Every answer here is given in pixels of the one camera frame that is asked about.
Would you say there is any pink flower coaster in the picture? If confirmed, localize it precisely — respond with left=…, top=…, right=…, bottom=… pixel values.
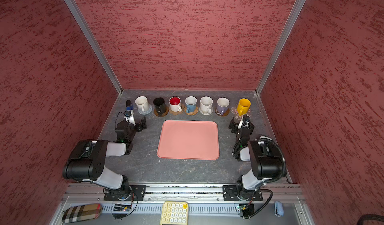
left=231, top=107, right=252, bottom=120

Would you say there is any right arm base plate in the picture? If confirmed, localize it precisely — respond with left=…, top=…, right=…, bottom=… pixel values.
left=222, top=185, right=263, bottom=202

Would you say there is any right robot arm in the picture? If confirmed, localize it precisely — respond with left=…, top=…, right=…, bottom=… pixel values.
left=229, top=115, right=287, bottom=192

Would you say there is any cream lace round coaster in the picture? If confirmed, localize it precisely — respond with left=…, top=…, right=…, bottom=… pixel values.
left=199, top=108, right=213, bottom=116

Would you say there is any aluminium front rail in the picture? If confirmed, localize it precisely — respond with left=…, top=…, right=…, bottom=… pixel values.
left=61, top=183, right=306, bottom=204

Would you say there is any plaid glasses case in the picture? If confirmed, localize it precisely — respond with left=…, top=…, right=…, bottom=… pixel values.
left=62, top=204, right=102, bottom=224

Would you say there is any red interior white mug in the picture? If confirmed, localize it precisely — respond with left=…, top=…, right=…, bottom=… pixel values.
left=169, top=97, right=183, bottom=113

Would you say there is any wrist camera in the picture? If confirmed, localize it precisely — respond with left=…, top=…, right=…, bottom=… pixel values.
left=124, top=110, right=136, bottom=126
left=238, top=114, right=255, bottom=131

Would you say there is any grey round coaster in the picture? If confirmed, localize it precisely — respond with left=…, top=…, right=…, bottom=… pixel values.
left=138, top=105, right=153, bottom=115

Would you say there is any light blue small device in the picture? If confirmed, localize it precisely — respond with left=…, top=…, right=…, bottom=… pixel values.
left=274, top=201, right=285, bottom=217

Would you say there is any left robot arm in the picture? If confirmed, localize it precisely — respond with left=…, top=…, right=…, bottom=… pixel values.
left=63, top=117, right=147, bottom=193

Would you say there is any yellow calculator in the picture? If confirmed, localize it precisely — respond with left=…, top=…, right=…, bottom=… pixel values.
left=160, top=201, right=189, bottom=225

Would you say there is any light blue patterned mug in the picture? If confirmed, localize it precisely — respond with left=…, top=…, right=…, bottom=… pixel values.
left=185, top=96, right=197, bottom=114

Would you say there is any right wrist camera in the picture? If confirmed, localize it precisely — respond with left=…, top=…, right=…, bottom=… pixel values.
left=238, top=114, right=255, bottom=131

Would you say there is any brown paw print coaster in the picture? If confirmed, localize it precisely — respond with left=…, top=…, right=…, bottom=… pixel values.
left=170, top=104, right=185, bottom=116

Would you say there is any glossy amber round coaster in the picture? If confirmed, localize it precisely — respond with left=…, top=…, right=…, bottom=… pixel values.
left=215, top=108, right=230, bottom=117

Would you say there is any woven tan round coaster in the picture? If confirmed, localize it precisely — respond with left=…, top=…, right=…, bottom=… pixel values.
left=184, top=107, right=199, bottom=116

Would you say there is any black mug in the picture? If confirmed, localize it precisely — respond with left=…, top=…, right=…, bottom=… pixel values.
left=153, top=98, right=167, bottom=114

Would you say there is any blue lighter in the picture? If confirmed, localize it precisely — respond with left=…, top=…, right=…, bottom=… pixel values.
left=126, top=100, right=134, bottom=111

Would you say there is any white mug purple handle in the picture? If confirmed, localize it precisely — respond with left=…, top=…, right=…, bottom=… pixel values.
left=216, top=98, right=230, bottom=114

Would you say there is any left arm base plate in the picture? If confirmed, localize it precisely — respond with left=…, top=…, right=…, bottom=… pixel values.
left=104, top=185, right=147, bottom=202

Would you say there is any yellow mug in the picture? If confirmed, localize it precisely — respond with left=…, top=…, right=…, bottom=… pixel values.
left=237, top=98, right=251, bottom=117

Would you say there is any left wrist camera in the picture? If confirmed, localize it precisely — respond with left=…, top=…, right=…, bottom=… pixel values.
left=124, top=110, right=136, bottom=126

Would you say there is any dark brown round coaster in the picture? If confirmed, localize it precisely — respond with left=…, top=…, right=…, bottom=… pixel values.
left=154, top=108, right=169, bottom=117

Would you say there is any pink plastic tray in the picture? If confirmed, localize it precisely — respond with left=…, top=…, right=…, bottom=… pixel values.
left=157, top=120, right=220, bottom=161

